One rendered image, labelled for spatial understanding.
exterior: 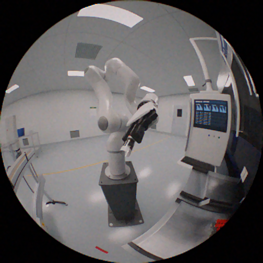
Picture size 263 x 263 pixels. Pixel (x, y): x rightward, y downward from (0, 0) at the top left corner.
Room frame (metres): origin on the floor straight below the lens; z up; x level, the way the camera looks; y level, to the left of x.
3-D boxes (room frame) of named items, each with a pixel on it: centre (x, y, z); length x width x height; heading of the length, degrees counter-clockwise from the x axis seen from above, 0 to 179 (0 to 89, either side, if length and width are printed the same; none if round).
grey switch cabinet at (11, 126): (0.24, 6.99, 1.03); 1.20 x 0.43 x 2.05; 129
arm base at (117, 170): (0.45, 0.10, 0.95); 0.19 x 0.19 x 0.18
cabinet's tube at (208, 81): (0.60, -0.88, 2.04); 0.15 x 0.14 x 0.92; 33
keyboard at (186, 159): (0.48, -0.69, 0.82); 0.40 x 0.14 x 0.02; 33
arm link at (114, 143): (0.49, 0.09, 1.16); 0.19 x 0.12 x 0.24; 158
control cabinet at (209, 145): (0.57, -0.87, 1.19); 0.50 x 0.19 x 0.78; 33
